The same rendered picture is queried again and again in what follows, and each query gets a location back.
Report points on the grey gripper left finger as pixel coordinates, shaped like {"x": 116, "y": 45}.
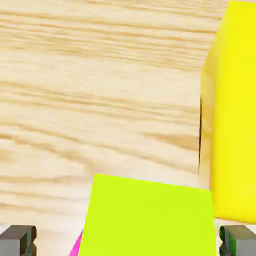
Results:
{"x": 17, "y": 241}

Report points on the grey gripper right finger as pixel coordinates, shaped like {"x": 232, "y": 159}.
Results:
{"x": 239, "y": 242}

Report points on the small pink cube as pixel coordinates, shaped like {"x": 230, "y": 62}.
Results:
{"x": 76, "y": 247}

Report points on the large lime green box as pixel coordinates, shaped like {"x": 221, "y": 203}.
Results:
{"x": 148, "y": 218}

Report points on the large yellow box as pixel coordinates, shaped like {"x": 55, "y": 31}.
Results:
{"x": 234, "y": 120}

